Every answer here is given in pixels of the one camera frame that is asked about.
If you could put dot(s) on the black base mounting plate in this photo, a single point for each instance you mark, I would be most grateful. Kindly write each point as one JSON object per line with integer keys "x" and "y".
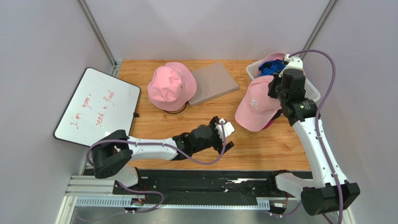
{"x": 202, "y": 186}

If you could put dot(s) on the right corner aluminium post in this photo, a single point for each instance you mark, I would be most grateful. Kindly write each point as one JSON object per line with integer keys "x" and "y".
{"x": 328, "y": 10}

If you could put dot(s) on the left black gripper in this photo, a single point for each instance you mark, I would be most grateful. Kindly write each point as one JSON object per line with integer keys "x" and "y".
{"x": 218, "y": 146}

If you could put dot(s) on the pink bucket hat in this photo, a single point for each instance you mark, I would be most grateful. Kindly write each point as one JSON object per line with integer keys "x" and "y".
{"x": 171, "y": 86}

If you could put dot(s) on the magenta baseball cap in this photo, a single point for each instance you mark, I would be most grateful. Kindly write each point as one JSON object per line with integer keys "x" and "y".
{"x": 269, "y": 124}

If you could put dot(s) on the left corner aluminium post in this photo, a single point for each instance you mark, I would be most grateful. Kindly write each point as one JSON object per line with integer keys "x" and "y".
{"x": 96, "y": 31}

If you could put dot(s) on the corner aluminium post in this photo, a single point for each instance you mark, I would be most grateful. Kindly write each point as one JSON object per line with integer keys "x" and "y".
{"x": 328, "y": 10}
{"x": 96, "y": 31}

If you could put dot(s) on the aluminium frame rail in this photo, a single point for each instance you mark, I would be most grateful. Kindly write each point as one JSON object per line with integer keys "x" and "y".
{"x": 88, "y": 191}

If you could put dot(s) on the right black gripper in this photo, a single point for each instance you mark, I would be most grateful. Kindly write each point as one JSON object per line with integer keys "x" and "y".
{"x": 276, "y": 89}

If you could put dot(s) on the grey flat board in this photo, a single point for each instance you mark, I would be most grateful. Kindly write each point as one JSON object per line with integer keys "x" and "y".
{"x": 212, "y": 82}

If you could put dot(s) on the white plastic basket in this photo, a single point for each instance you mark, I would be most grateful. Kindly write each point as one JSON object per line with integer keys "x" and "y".
{"x": 311, "y": 92}

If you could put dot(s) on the white whiteboard with red writing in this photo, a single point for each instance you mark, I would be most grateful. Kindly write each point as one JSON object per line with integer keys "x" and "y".
{"x": 100, "y": 105}

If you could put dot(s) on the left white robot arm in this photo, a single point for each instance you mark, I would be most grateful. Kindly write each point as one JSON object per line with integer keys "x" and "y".
{"x": 110, "y": 156}

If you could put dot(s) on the blue hat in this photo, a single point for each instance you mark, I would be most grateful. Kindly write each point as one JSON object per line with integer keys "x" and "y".
{"x": 271, "y": 67}

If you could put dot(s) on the light pink cap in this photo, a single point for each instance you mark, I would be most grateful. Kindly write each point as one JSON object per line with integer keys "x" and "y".
{"x": 274, "y": 56}

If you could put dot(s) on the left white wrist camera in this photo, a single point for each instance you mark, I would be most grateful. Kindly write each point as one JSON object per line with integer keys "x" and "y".
{"x": 224, "y": 128}

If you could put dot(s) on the pink baseball cap white logo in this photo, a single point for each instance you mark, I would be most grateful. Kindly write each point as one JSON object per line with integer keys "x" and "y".
{"x": 257, "y": 108}

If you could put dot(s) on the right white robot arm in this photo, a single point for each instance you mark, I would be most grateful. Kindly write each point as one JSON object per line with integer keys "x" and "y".
{"x": 330, "y": 190}

